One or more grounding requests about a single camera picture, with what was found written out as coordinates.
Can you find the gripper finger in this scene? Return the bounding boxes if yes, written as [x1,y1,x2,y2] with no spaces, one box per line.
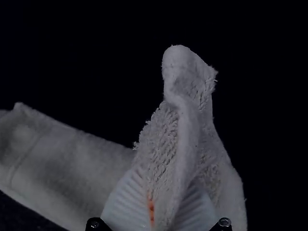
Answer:
[86,167,157,231]
[173,179,232,231]

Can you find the pale towel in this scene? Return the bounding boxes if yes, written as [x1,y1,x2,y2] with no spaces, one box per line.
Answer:
[0,44,249,231]

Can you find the black mat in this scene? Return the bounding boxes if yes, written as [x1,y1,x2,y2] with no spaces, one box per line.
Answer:
[0,0,308,231]

